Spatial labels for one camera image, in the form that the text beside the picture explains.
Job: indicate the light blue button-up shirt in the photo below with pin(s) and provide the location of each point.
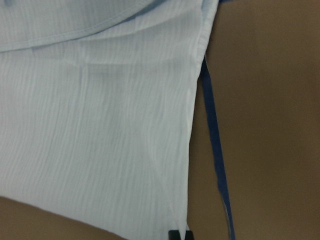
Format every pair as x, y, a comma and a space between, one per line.
97, 101

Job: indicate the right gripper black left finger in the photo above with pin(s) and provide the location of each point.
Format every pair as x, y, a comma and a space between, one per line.
174, 235

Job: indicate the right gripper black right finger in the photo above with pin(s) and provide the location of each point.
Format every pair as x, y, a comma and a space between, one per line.
188, 235

